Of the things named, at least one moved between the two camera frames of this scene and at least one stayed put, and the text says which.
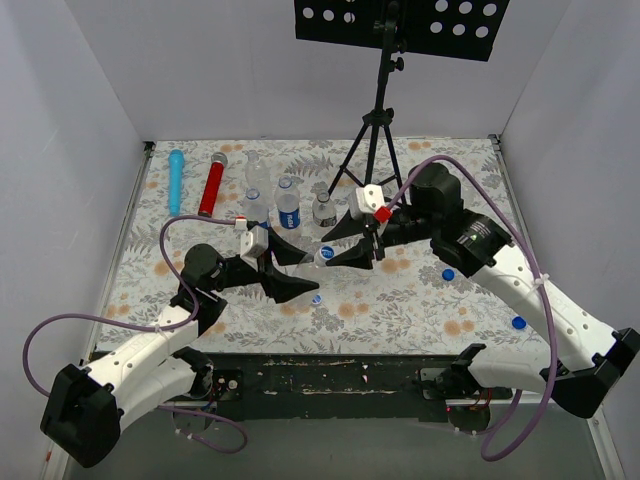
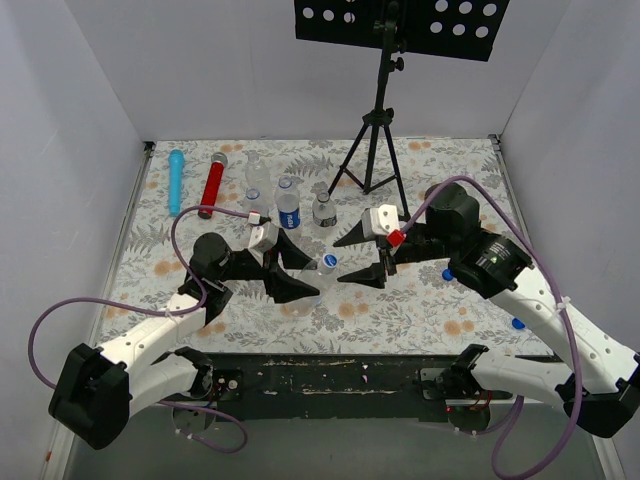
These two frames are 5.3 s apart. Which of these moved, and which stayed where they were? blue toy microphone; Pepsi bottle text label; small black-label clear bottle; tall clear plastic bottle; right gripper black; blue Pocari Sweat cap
Moved: right gripper black; blue Pocari Sweat cap
Stayed: tall clear plastic bottle; blue toy microphone; Pepsi bottle text label; small black-label clear bottle
